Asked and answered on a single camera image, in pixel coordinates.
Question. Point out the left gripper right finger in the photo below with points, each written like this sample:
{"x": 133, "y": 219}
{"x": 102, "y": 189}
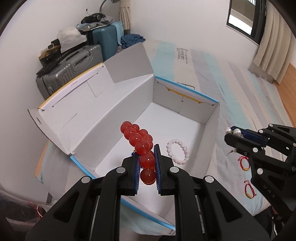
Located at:
{"x": 189, "y": 194}

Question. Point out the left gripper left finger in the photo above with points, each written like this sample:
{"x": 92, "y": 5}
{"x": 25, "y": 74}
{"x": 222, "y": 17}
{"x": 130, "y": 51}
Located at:
{"x": 121, "y": 181}

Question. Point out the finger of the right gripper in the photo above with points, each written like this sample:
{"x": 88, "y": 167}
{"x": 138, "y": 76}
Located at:
{"x": 250, "y": 135}
{"x": 241, "y": 145}

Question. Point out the red cord bracelet gold bar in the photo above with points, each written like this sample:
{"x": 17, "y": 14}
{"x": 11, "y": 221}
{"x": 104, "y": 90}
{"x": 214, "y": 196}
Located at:
{"x": 244, "y": 163}

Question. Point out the white cardboard box blue trim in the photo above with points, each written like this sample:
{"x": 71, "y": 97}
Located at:
{"x": 84, "y": 117}

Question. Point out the beige window curtain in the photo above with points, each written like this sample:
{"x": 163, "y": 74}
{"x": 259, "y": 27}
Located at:
{"x": 275, "y": 49}

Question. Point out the dark framed window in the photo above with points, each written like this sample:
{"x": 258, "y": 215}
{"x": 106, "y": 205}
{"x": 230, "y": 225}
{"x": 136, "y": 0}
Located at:
{"x": 248, "y": 18}

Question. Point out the grey hard suitcase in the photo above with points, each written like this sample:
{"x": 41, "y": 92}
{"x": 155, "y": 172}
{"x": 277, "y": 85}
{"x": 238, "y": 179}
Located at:
{"x": 76, "y": 63}

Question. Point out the dark blue clothes pile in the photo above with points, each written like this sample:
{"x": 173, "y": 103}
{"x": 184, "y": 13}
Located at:
{"x": 131, "y": 39}

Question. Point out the black items on suitcase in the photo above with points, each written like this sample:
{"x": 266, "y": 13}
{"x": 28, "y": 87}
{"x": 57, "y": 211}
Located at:
{"x": 52, "y": 57}

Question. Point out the teal hard suitcase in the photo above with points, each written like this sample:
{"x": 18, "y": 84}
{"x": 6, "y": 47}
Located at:
{"x": 107, "y": 39}

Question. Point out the white tissue bag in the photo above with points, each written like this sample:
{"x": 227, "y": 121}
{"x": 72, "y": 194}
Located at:
{"x": 69, "y": 38}

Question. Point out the light blue towel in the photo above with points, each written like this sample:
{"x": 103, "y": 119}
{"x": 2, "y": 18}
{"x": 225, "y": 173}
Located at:
{"x": 119, "y": 31}

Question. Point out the clutter on teal suitcase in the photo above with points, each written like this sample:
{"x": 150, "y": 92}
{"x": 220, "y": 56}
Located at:
{"x": 93, "y": 21}

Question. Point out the tied beige curtain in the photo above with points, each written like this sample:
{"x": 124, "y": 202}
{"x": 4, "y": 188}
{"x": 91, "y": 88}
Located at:
{"x": 125, "y": 14}

